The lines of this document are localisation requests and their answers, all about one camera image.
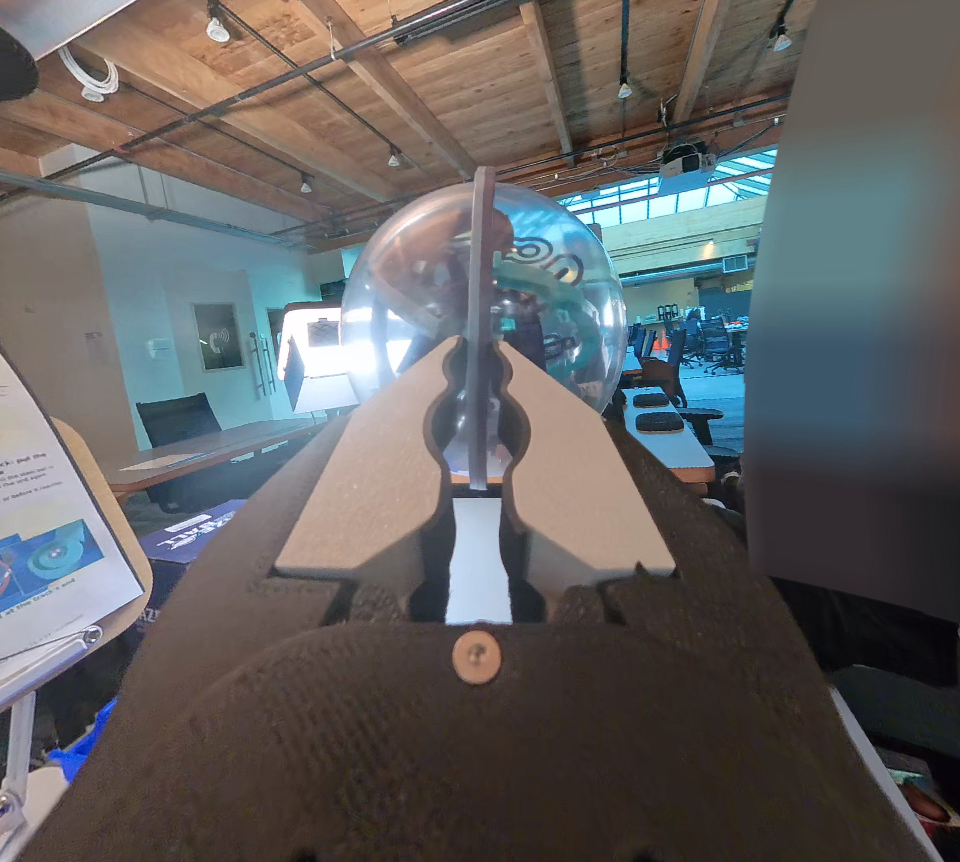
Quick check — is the white cable coil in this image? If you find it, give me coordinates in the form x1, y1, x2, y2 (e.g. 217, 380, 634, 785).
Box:
60, 45, 121, 102

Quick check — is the maze ball box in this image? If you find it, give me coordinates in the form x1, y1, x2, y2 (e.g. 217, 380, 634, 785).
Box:
143, 499, 249, 566

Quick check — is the clear maze ball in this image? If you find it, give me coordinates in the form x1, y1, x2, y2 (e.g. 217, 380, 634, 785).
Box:
342, 169, 628, 488

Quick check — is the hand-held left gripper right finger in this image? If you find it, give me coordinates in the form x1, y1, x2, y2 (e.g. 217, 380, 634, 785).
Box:
503, 342, 676, 578

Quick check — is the bright whiteboard screen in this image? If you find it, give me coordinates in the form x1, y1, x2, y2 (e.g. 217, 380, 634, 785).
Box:
282, 304, 361, 413

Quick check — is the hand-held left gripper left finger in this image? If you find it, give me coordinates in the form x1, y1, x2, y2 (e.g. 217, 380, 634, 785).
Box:
275, 337, 459, 581

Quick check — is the instruction sheet board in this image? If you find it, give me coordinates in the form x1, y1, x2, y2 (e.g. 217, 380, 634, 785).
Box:
0, 352, 151, 683

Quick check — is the long office table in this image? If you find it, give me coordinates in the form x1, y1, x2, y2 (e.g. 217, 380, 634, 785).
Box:
120, 420, 324, 495

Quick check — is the ceiling projector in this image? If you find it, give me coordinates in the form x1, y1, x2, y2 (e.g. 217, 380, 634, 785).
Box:
657, 142, 714, 195

